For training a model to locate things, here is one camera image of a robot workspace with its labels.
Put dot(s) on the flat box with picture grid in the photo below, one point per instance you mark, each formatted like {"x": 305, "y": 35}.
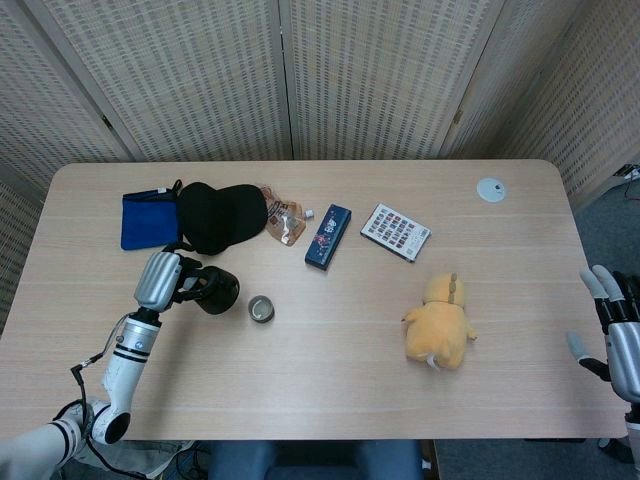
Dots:
{"x": 395, "y": 232}

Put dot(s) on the small dark green teacup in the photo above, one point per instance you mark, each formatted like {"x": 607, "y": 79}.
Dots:
{"x": 261, "y": 311}

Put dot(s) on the olive crumpled cloth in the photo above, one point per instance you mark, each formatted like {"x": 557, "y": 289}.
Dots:
{"x": 155, "y": 457}

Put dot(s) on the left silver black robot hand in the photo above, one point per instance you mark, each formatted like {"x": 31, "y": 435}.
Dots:
{"x": 157, "y": 280}

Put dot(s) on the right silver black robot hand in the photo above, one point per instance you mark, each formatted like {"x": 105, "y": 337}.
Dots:
{"x": 625, "y": 355}

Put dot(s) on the woven folding screen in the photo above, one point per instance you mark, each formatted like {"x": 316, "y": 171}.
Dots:
{"x": 200, "y": 75}

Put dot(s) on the blue folded cloth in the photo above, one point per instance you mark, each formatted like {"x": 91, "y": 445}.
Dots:
{"x": 147, "y": 225}

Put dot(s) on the blue robot torso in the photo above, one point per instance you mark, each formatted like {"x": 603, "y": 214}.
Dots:
{"x": 310, "y": 460}

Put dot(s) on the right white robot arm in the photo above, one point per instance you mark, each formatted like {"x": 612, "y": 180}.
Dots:
{"x": 633, "y": 430}

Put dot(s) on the black baseball cap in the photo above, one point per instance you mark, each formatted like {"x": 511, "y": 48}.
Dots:
{"x": 215, "y": 220}

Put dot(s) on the yellow plush toy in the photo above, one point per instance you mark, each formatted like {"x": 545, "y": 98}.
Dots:
{"x": 440, "y": 325}

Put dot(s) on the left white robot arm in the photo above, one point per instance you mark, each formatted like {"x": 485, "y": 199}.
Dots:
{"x": 125, "y": 360}

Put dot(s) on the long navy blue box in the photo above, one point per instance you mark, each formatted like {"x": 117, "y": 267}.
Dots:
{"x": 327, "y": 237}

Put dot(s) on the brass screen hinge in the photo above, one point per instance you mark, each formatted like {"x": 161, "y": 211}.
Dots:
{"x": 106, "y": 121}
{"x": 458, "y": 117}

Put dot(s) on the orange spouted drink pouch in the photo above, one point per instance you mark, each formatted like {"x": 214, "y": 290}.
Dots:
{"x": 287, "y": 225}

